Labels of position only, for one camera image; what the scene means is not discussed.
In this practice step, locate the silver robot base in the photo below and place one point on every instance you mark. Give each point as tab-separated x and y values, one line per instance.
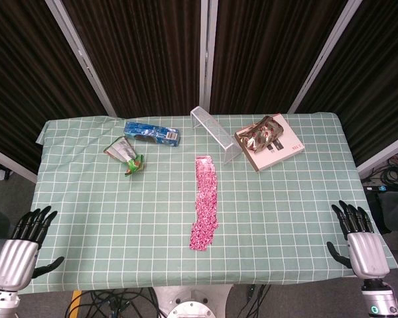
192	301

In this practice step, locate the flat white cardboard box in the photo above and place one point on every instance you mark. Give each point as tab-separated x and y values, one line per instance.
282	154

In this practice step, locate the gold snack bag red lips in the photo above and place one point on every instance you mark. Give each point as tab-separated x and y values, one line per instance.
258	136

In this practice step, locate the crumpled green snack bag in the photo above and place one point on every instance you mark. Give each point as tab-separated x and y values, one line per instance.
122	150

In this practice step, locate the blue cookie box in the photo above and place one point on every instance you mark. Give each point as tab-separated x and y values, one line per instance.
152	134

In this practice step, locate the green checkered tablecloth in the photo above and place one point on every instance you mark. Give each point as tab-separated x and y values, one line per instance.
119	215

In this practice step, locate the dark ribbed partition panel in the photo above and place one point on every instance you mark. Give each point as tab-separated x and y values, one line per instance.
26	83
268	53
374	83
139	56

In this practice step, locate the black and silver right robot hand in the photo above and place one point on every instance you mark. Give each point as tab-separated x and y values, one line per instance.
368	255

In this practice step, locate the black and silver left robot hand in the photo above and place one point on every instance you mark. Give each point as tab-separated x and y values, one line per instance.
15	261

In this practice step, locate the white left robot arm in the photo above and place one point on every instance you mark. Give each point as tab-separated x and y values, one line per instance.
3	303

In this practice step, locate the clear plastic stand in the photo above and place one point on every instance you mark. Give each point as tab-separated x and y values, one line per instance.
219	132

